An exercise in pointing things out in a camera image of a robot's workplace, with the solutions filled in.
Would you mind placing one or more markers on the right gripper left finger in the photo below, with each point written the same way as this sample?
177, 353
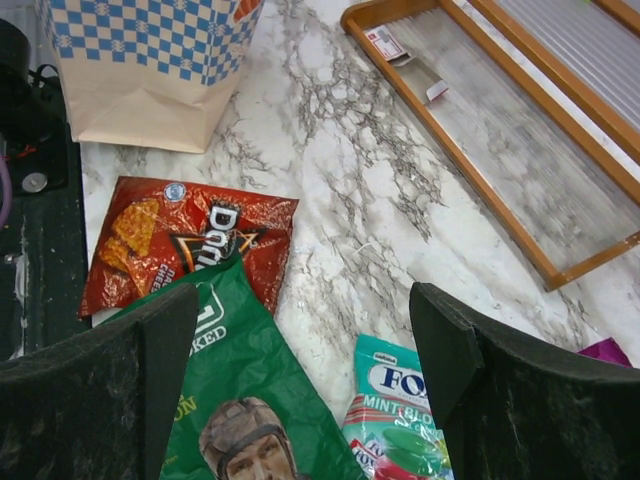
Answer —
101, 404

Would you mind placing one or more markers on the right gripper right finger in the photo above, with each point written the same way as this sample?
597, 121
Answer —
512, 406

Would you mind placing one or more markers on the red Doritos chips bag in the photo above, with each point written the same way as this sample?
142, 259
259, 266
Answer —
157, 231

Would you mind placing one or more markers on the blue checkered paper bag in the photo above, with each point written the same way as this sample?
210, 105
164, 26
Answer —
155, 74

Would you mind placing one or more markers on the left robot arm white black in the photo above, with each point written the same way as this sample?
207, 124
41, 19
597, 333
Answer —
32, 106

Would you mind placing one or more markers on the teal Fox's mint candy bag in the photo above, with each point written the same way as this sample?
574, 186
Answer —
389, 424

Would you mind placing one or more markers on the green Real chips bag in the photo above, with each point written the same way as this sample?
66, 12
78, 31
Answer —
247, 409

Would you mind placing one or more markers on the purple snack packet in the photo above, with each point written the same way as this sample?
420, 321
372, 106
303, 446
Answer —
607, 350

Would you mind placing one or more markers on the wooden two-tier shelf rack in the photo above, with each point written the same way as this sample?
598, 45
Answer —
561, 196

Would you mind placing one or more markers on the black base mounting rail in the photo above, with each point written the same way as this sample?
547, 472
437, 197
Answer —
44, 262

